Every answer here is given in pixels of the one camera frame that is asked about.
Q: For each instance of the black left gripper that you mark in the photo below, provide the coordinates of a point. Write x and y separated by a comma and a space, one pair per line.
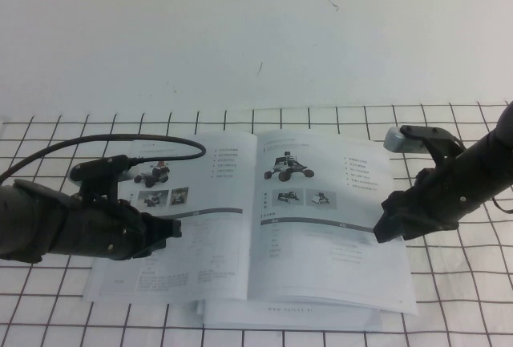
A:
100, 231

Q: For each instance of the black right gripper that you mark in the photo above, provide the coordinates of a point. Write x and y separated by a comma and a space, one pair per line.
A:
437, 198

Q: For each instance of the white product catalogue book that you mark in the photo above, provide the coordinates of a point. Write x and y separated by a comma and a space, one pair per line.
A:
300, 263

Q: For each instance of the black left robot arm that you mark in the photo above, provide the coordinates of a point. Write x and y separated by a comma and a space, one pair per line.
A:
24, 223

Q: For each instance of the white tablecloth with black grid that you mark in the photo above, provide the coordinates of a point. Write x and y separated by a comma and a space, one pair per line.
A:
461, 275

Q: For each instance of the closed white booklet with web address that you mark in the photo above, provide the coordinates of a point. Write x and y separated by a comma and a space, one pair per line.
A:
288, 317

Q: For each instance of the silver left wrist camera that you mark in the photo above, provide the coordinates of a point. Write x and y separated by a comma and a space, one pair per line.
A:
126, 174

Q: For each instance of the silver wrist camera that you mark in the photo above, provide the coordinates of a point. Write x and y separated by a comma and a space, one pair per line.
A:
401, 144
126, 174

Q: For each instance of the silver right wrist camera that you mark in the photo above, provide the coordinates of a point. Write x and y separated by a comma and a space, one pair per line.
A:
401, 144

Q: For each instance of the black left wrist camera bracket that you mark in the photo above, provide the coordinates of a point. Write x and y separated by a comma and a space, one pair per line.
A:
100, 164

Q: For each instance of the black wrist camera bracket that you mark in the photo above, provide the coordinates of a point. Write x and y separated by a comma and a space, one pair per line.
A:
100, 164
437, 138

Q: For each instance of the black right wrist camera bracket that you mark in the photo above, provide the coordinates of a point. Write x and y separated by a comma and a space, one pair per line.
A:
437, 138

